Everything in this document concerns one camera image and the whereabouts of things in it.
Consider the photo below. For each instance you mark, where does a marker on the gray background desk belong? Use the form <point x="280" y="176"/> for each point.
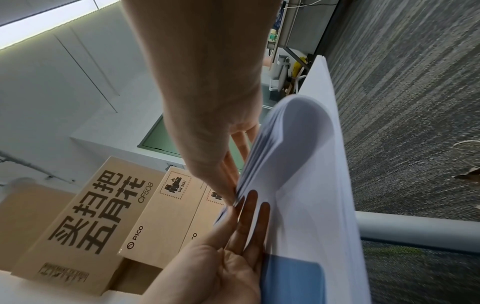
<point x="307" y="23"/>

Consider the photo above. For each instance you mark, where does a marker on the white small appliance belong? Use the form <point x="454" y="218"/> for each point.
<point x="280" y="74"/>

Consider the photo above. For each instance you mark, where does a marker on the gray wall conduit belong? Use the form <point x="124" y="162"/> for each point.
<point x="37" y="166"/>

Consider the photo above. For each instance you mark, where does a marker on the white desk leg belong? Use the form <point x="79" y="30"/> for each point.
<point x="412" y="231"/>

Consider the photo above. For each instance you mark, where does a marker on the cardboard box black logo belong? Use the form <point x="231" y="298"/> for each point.
<point x="161" y="219"/>
<point x="202" y="219"/>

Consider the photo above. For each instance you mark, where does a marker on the green cabinet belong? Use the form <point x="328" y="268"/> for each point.
<point x="161" y="136"/>

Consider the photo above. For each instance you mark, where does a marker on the person's right hand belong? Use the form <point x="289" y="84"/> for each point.
<point x="210" y="89"/>

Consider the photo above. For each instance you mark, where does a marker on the person's left hand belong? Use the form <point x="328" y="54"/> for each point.
<point x="217" y="267"/>

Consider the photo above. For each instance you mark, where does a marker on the stack of white papers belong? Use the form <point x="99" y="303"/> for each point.
<point x="337" y="178"/>

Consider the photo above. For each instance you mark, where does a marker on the white cabinet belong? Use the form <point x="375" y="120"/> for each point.
<point x="56" y="104"/>

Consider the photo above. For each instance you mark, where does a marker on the gray blue folder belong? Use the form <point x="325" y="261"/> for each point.
<point x="292" y="282"/>

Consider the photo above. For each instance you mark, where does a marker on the ceiling light strip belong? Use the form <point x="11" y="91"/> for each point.
<point x="56" y="26"/>

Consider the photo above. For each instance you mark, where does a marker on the brown paper bag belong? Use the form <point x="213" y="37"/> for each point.
<point x="468" y="172"/>

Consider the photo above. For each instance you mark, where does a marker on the large printed cardboard box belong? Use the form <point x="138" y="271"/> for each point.
<point x="75" y="225"/>

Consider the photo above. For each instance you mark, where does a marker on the plain cardboard box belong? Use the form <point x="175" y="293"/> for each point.
<point x="22" y="213"/>

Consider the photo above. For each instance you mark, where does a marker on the white paper bundle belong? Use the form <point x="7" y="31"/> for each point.
<point x="296" y="133"/>

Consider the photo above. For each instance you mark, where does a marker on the yellow object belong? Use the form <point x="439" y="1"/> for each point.
<point x="300" y="65"/>

